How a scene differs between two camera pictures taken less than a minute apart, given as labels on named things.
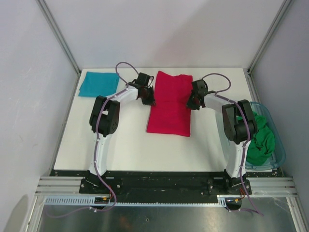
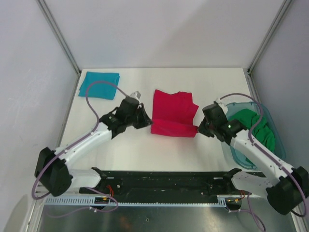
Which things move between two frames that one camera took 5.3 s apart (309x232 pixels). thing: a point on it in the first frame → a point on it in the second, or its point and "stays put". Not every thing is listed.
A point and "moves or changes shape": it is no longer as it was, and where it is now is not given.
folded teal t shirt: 96,84 stays put
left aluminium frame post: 47,13 stays put
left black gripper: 150,101 → 146,121
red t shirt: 171,115 moves or changes shape
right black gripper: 190,105 → 202,129
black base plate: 169,184 stays put
